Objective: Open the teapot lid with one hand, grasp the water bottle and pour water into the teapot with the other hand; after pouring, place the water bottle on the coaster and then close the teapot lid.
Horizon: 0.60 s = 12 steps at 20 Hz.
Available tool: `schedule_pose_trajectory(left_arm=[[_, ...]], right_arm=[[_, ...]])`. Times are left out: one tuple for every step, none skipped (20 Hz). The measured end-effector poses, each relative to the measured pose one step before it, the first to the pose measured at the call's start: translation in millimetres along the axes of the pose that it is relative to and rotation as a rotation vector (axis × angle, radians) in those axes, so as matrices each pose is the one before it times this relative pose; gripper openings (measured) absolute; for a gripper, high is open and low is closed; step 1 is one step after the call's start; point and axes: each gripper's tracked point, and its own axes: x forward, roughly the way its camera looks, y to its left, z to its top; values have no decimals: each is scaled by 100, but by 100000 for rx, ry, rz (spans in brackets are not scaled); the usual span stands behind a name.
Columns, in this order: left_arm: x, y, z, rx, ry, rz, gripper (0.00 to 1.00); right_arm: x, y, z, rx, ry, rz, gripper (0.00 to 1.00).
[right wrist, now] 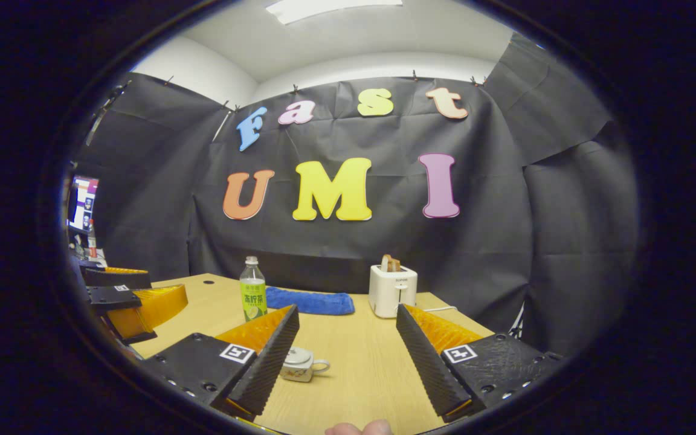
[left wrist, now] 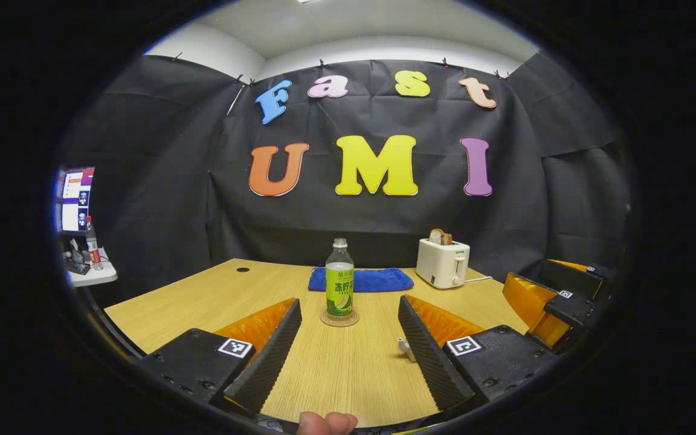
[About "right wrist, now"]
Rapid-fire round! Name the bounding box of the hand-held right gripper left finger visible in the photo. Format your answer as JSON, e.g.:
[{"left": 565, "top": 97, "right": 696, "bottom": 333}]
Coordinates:
[{"left": 140, "top": 304, "right": 300, "bottom": 422}]

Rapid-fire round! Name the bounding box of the ceiling light panel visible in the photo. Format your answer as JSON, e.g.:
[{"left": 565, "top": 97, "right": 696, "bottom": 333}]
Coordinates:
[{"left": 265, "top": 0, "right": 403, "bottom": 25}]

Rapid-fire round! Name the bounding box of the computer monitor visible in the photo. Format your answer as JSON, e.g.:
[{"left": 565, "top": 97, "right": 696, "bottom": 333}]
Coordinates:
[{"left": 69, "top": 175, "right": 100, "bottom": 233}]

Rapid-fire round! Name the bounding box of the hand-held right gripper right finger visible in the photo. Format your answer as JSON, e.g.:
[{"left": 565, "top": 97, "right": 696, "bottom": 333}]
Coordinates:
[{"left": 396, "top": 304, "right": 566, "bottom": 424}]

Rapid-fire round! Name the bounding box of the white toaster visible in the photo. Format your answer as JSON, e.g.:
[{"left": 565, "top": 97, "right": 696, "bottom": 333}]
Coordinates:
[{"left": 369, "top": 265, "right": 418, "bottom": 319}]

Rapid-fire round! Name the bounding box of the white teacup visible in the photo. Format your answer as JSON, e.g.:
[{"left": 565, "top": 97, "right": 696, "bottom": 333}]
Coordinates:
[{"left": 280, "top": 346, "right": 330, "bottom": 382}]

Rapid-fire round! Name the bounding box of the green label water bottle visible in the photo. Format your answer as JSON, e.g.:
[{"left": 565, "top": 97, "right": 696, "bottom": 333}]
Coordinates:
[{"left": 239, "top": 256, "right": 268, "bottom": 322}]

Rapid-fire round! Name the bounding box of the blue towel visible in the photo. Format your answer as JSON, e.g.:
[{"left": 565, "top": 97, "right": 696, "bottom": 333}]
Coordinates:
[{"left": 265, "top": 286, "right": 356, "bottom": 316}]

